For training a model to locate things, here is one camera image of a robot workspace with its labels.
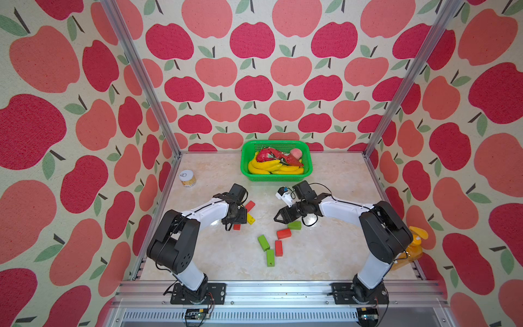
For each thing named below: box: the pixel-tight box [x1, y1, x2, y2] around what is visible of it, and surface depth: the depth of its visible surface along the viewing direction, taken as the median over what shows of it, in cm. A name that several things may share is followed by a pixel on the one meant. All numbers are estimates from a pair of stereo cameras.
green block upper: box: [287, 220, 303, 231], surface depth 90 cm
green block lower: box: [266, 249, 276, 268], surface depth 84 cm
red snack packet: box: [256, 147, 304, 167], surface depth 110 cm
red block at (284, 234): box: [276, 228, 293, 240], surface depth 90 cm
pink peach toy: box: [290, 148, 303, 160], surface depth 115 cm
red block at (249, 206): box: [245, 200, 256, 213], surface depth 100 cm
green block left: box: [257, 234, 271, 252], surface depth 88 cm
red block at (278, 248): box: [274, 240, 284, 257], surface depth 86 cm
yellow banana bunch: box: [247, 151, 305, 175], surface depth 107 cm
